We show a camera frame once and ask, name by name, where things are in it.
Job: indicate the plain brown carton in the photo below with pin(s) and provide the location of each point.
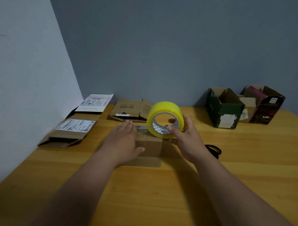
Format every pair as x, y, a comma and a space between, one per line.
128, 108

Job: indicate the pink and black carton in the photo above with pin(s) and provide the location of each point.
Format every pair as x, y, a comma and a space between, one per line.
266, 104

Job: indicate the person's left hand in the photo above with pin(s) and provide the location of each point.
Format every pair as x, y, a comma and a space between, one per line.
122, 144

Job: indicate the black box white label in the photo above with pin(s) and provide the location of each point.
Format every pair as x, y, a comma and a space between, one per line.
95, 102

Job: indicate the person's left forearm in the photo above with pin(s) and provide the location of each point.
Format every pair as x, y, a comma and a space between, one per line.
74, 195

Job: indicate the small brown cardboard box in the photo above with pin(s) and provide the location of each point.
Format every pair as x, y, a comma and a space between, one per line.
248, 107

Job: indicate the yellow tape roll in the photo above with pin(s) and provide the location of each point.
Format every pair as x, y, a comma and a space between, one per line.
165, 107

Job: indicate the green box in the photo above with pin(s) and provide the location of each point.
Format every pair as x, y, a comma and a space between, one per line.
223, 109

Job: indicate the person's right forearm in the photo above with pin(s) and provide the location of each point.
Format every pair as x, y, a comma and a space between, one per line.
237, 195

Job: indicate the person's right hand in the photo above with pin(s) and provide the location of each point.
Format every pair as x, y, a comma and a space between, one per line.
189, 144

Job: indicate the brown carton with label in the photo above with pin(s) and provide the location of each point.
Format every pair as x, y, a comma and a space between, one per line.
151, 146

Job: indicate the black scissors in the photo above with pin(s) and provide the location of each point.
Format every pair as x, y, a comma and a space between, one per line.
215, 149

